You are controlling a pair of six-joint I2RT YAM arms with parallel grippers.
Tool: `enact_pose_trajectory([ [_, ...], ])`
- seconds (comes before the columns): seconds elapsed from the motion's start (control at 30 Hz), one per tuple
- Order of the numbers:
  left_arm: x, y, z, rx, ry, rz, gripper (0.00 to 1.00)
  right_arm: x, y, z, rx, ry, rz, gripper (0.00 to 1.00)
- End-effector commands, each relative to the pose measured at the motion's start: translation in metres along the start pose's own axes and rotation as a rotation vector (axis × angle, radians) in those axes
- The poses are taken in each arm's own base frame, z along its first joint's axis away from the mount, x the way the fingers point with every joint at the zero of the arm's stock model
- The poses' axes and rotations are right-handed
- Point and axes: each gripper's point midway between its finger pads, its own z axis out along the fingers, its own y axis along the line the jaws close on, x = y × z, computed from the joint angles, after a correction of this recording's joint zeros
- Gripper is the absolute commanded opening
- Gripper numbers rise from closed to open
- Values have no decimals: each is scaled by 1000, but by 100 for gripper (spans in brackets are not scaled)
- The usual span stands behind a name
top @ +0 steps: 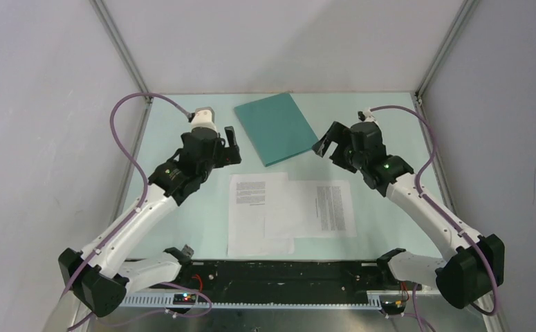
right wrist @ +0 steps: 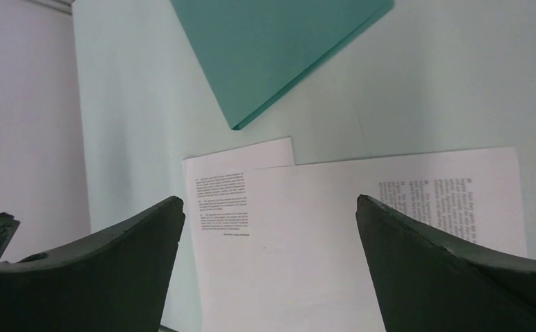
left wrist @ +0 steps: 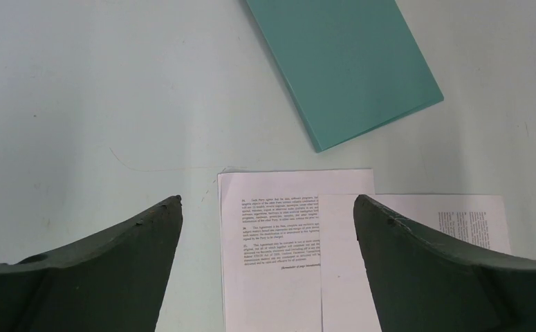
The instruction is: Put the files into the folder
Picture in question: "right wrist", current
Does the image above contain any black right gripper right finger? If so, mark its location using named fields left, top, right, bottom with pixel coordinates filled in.
left=355, top=195, right=536, bottom=331

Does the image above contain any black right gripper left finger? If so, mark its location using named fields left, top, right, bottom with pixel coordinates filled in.
left=0, top=196, right=185, bottom=331

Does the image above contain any printed white paper sheet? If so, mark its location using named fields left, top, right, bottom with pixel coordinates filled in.
left=192, top=147, right=527, bottom=331

